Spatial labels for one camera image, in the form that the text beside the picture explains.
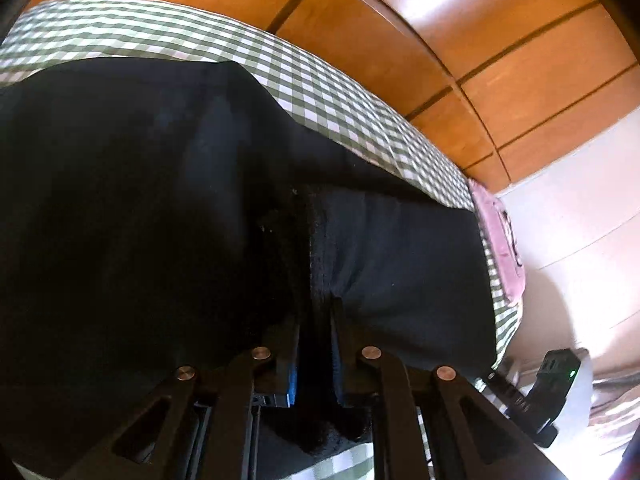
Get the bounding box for pink printed pillow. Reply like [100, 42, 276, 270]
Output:
[467, 180, 527, 307]

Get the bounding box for wooden wardrobe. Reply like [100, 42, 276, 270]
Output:
[27, 0, 640, 193]

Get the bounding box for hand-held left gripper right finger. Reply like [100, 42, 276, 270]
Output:
[330, 300, 548, 480]

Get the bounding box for black pants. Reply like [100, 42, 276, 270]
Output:
[0, 57, 498, 480]

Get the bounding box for green checkered blanket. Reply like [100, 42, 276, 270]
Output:
[0, 0, 526, 480]

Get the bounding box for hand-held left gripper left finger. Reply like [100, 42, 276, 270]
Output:
[65, 316, 301, 480]

